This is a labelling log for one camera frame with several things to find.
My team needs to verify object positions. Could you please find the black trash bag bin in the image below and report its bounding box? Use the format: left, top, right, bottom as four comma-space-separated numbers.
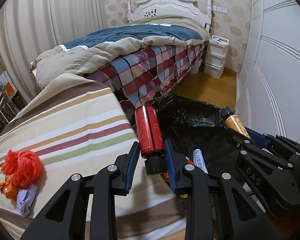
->
152, 94, 243, 184

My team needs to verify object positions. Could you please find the lavender paper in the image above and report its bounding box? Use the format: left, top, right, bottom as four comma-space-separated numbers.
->
16, 184, 38, 217

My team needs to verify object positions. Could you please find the white bed headboard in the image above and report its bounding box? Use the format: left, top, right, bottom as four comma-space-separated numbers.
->
127, 0, 212, 31

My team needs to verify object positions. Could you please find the orange snack wrapper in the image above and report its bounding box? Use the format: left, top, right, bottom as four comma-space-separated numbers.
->
0, 177, 19, 201

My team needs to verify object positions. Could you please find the cardboard box with orange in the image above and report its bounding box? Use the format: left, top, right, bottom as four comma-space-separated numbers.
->
0, 71, 17, 99

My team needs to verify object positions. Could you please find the white wall switch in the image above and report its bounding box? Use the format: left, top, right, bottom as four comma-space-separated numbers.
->
212, 5, 228, 14

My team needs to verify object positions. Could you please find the red foam net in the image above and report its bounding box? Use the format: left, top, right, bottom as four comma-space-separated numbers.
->
1, 150, 43, 189

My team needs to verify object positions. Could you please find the white plastic drawer unit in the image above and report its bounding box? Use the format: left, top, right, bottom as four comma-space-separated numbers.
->
204, 35, 229, 78

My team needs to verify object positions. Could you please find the red cylindrical can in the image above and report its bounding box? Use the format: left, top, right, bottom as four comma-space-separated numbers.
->
135, 105, 166, 176

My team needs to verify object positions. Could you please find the striped bed sheet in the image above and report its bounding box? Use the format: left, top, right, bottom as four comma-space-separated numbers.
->
0, 74, 186, 239

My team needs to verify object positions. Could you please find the cream curtain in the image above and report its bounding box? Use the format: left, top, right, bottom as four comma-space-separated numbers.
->
0, 0, 108, 103

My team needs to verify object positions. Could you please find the plaid bed sheet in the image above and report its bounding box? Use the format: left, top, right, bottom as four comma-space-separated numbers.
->
84, 44, 205, 123

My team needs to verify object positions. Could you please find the blue beige duvet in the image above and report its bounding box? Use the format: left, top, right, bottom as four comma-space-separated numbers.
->
32, 15, 210, 89

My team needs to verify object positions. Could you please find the white wardrobe door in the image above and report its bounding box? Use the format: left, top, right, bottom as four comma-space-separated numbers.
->
235, 0, 300, 143

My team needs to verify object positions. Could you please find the white cosmetic tube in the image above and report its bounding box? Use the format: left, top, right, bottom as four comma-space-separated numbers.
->
193, 149, 208, 173

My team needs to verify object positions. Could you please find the yellow label dark bottle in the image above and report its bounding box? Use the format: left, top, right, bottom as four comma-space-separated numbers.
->
220, 107, 250, 138

